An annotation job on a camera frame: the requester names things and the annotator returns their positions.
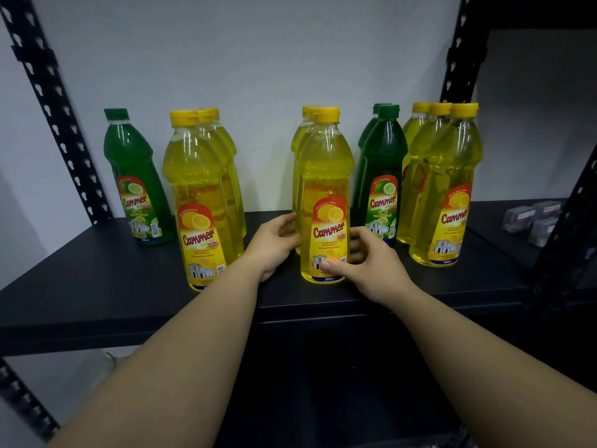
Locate yellow dish soap bottle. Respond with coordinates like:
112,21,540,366
290,105,320,215
297,106,355,285
409,103,484,268
205,107,248,238
396,103,453,246
162,110,245,292
291,106,323,255
195,109,245,264
400,101,432,173

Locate black metal shelving rack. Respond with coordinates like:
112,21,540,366
0,0,597,448
466,0,597,393

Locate person's left forearm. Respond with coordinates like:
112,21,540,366
46,258,262,448

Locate person's right forearm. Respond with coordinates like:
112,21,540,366
389,286,597,448

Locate person's left hand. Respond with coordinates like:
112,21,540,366
242,212,302,283

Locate person's right hand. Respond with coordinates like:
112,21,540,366
319,226,417,309

